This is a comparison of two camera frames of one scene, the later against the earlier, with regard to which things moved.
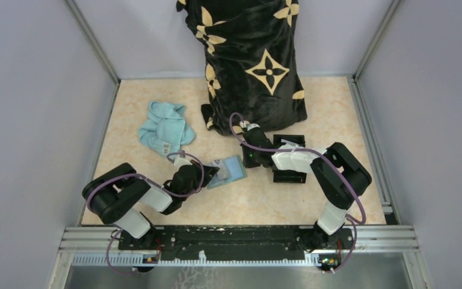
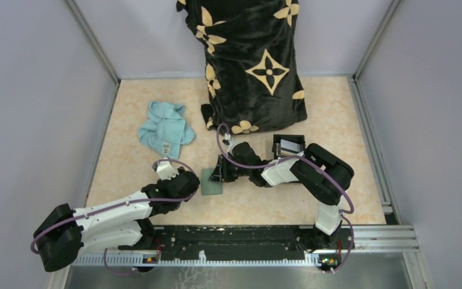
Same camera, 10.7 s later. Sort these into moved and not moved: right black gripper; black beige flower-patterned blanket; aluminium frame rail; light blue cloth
Moved: right black gripper
Not moved: light blue cloth; aluminium frame rail; black beige flower-patterned blanket
